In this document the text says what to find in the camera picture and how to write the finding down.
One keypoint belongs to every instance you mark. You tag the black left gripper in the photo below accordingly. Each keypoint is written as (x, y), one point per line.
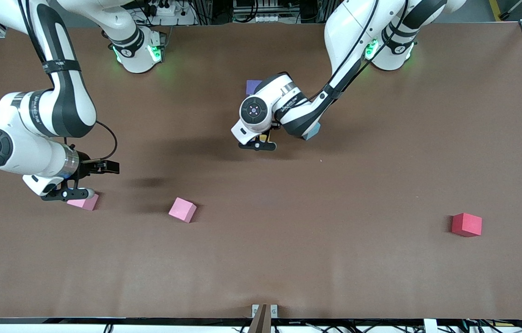
(276, 127)

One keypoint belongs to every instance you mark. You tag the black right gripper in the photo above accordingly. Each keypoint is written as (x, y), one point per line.
(86, 168)

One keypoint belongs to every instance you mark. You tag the pink foam cube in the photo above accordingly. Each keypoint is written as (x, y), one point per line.
(87, 204)
(182, 209)

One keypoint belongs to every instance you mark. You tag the purple foam cube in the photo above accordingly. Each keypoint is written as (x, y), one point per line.
(252, 86)

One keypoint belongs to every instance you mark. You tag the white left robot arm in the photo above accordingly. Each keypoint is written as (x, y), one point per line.
(358, 27)

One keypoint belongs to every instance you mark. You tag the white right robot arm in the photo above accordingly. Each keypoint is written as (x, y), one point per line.
(34, 115)

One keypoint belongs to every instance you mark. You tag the blue foam cube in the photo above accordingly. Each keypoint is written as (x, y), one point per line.
(313, 133)

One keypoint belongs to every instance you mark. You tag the grey equipment rack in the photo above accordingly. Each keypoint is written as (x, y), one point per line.
(265, 11)

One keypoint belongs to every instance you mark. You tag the white power strip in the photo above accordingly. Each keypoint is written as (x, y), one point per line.
(166, 9)

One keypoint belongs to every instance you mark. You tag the red foam cube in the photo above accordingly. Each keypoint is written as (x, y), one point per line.
(467, 224)

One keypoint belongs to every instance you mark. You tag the white table leg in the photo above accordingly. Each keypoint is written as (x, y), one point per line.
(430, 326)

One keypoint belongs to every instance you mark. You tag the small white bracket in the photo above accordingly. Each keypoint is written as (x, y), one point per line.
(274, 311)
(255, 311)

